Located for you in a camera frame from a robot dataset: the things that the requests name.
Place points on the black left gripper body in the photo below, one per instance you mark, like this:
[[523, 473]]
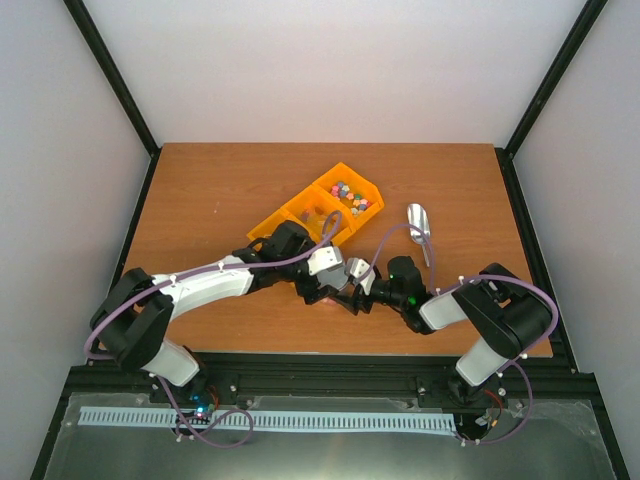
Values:
[[305, 291]]

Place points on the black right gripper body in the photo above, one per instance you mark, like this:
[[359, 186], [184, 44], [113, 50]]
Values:
[[366, 307]]

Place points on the clear plastic cup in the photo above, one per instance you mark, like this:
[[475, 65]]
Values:
[[329, 302]]

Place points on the yellow bin with popsicle candies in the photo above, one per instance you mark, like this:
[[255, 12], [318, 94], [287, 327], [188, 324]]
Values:
[[319, 211]]

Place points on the silver metal scoop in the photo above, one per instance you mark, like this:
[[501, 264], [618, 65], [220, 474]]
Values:
[[420, 232]]

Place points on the yellow bin with star candies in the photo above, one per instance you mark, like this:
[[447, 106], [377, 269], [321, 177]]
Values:
[[350, 190]]

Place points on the round clear cup lid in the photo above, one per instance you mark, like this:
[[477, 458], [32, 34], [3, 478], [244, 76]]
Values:
[[336, 277]]

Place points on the yellow bin with lollipops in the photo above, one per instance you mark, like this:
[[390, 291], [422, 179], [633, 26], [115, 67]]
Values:
[[266, 227]]

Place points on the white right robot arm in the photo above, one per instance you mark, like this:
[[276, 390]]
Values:
[[510, 315]]

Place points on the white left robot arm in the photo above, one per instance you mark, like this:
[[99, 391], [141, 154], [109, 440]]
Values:
[[131, 324]]

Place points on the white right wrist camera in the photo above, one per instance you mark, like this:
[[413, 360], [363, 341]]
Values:
[[361, 274]]

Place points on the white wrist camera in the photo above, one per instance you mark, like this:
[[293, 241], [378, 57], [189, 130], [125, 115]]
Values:
[[361, 274], [324, 259]]

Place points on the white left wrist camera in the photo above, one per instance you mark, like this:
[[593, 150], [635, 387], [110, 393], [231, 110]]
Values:
[[324, 259]]

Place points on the black aluminium frame rail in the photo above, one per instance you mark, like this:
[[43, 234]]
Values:
[[337, 375]]

